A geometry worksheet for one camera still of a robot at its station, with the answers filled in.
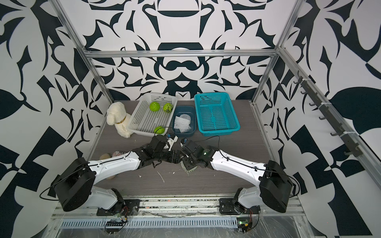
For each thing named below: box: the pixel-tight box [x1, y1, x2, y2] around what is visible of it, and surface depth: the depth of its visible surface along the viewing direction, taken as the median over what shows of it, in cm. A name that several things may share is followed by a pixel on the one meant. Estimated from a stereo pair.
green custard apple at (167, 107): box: [163, 102, 174, 114], surface depth 110 cm
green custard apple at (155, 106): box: [149, 101, 161, 112], surface depth 111 cm
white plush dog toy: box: [106, 101, 133, 139], surface depth 93 cm
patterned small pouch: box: [112, 150, 127, 158], surface depth 91 cm
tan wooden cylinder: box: [99, 153, 111, 160], surface depth 91 cm
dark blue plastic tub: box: [171, 105, 196, 137], surface depth 106 cm
